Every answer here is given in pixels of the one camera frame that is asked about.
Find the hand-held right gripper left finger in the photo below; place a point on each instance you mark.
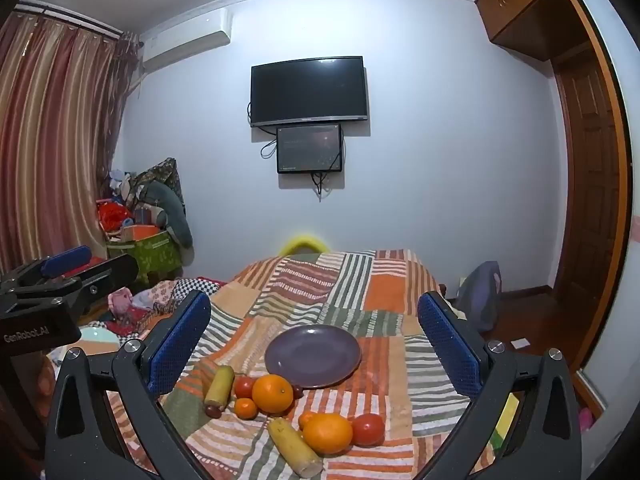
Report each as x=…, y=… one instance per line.
x=180, y=342

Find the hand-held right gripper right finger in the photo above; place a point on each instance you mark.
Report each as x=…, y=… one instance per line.
x=445, y=342

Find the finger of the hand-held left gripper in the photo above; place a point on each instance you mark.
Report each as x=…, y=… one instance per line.
x=67, y=260
x=107, y=275

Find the yellow corn cob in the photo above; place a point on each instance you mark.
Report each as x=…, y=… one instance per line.
x=220, y=385
x=295, y=447

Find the small red tomato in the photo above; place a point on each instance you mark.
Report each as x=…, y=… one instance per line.
x=243, y=386

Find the large orange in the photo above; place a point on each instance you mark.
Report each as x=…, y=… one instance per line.
x=327, y=433
x=272, y=393

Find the large red tomato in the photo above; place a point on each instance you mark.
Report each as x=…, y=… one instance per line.
x=367, y=430

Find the purple plate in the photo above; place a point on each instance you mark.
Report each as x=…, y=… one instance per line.
x=312, y=355

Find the pink toy figure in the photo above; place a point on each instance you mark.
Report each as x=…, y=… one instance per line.
x=120, y=302

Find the green storage box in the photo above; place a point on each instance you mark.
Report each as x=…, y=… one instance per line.
x=155, y=255

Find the orange box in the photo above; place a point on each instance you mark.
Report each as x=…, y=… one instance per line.
x=142, y=232

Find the checkered cloth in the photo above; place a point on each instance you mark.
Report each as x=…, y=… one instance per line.
x=195, y=287

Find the red plastic bag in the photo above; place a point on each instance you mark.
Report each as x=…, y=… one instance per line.
x=112, y=215

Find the pale teal dish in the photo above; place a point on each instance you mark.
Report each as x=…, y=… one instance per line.
x=97, y=340

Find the dark red jujube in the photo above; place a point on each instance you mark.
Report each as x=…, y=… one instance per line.
x=212, y=410
x=298, y=391

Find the white paper scrap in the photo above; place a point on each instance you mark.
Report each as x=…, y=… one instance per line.
x=520, y=343

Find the grey plush toy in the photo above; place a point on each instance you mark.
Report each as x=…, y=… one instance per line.
x=167, y=205

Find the small tangerine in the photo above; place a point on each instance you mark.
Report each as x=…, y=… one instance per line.
x=246, y=408

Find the yellow bed sheet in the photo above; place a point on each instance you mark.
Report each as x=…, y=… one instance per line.
x=506, y=422

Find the striped patchwork blanket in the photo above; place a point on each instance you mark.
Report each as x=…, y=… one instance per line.
x=350, y=285

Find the dark floral cushion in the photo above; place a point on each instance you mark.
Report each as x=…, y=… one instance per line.
x=165, y=170

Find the striped red curtain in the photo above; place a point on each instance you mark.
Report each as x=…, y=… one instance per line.
x=55, y=135

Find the yellow plastic object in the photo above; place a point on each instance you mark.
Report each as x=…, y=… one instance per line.
x=300, y=242

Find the brown wooden door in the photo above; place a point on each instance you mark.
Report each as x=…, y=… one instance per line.
x=592, y=200

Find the white air conditioner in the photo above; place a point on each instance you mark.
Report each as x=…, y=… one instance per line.
x=185, y=35

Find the wooden overhead cabinet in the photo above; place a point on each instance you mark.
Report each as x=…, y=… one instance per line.
x=530, y=5

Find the small black wall monitor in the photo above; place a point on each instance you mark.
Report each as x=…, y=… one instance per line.
x=310, y=149

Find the curtain rail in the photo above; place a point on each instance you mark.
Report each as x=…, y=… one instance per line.
x=70, y=17

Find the large black wall television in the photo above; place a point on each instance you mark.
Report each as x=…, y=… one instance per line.
x=309, y=91

